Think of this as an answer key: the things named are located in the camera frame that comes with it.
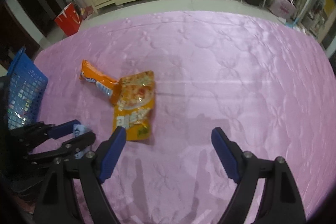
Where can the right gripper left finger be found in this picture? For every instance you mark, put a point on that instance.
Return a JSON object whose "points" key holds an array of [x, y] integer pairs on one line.
{"points": [[57, 201]]}

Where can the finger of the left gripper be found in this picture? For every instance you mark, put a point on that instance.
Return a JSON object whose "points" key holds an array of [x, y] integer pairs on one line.
{"points": [[37, 133], [67, 150]]}

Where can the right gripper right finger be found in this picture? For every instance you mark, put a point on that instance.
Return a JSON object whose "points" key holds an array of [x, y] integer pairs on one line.
{"points": [[280, 201]]}

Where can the orange long snack packet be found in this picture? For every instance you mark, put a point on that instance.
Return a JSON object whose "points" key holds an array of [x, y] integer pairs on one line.
{"points": [[109, 86]]}

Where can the orange pizza snack bag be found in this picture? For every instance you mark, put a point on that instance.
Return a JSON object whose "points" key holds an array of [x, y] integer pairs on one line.
{"points": [[133, 109]]}

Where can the blue plastic basket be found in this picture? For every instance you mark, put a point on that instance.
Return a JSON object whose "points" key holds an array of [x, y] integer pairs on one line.
{"points": [[26, 90]]}

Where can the red paper bag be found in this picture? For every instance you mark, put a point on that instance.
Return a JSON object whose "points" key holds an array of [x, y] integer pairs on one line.
{"points": [[68, 20]]}

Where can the light blue snack packet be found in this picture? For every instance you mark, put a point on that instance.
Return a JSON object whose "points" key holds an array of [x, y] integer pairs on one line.
{"points": [[78, 130]]}

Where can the pink gift bag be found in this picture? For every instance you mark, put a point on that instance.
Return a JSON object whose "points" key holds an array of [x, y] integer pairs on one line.
{"points": [[283, 8]]}

